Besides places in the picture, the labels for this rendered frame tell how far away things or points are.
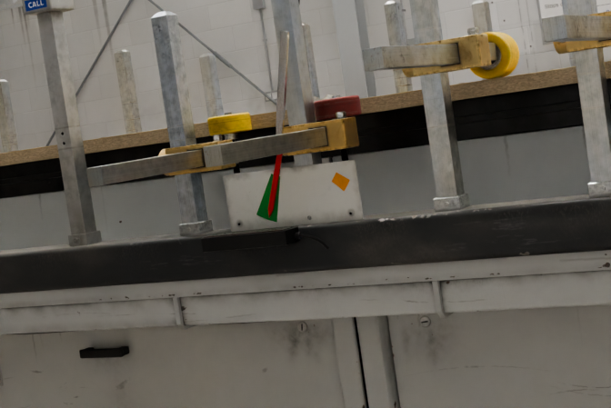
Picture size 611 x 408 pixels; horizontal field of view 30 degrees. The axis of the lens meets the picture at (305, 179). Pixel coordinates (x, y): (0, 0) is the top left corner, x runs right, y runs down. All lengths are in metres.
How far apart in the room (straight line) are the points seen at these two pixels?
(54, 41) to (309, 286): 0.68
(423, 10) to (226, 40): 8.62
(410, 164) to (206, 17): 8.51
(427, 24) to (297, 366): 0.81
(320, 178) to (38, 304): 0.71
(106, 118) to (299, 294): 9.29
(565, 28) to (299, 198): 0.67
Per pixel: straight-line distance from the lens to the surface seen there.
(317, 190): 1.93
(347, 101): 1.96
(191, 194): 2.07
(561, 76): 1.93
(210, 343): 2.41
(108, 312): 2.26
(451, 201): 1.83
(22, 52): 11.88
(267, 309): 2.05
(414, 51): 1.64
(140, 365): 2.53
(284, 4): 1.95
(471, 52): 1.80
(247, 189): 1.99
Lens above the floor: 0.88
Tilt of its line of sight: 3 degrees down
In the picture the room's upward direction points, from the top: 8 degrees counter-clockwise
